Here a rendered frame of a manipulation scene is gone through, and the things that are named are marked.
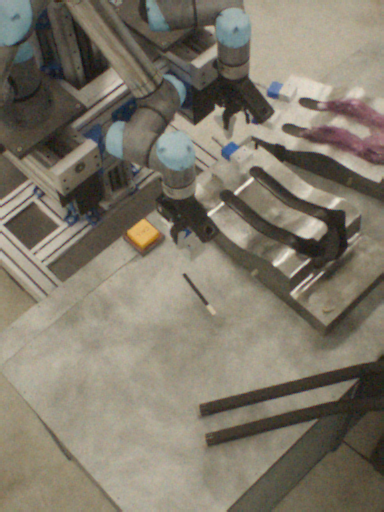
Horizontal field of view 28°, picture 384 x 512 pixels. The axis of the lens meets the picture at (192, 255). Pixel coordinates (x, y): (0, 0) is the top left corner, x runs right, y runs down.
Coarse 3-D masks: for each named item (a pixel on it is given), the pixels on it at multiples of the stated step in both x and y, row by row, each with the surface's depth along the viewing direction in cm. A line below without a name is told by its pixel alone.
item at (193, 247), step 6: (162, 222) 193; (186, 228) 191; (186, 234) 190; (192, 234) 188; (186, 240) 187; (192, 240) 187; (198, 240) 187; (186, 246) 186; (192, 246) 186; (198, 246) 187; (204, 246) 189; (186, 252) 188; (192, 252) 187; (198, 252) 189; (186, 258) 190; (192, 258) 189
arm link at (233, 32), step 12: (228, 12) 169; (240, 12) 168; (216, 24) 170; (228, 24) 167; (240, 24) 167; (216, 36) 172; (228, 36) 168; (240, 36) 168; (228, 48) 170; (240, 48) 170; (228, 60) 174; (240, 60) 174
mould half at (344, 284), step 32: (256, 160) 207; (256, 192) 202; (320, 192) 199; (224, 224) 198; (288, 224) 194; (320, 224) 190; (352, 224) 192; (256, 256) 190; (288, 256) 186; (352, 256) 194; (288, 288) 188; (320, 288) 190; (352, 288) 189; (320, 320) 186
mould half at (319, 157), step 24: (312, 96) 222; (336, 96) 219; (360, 96) 216; (288, 120) 218; (312, 120) 217; (336, 120) 212; (264, 144) 216; (288, 144) 213; (312, 144) 210; (312, 168) 213; (336, 168) 208; (360, 168) 206
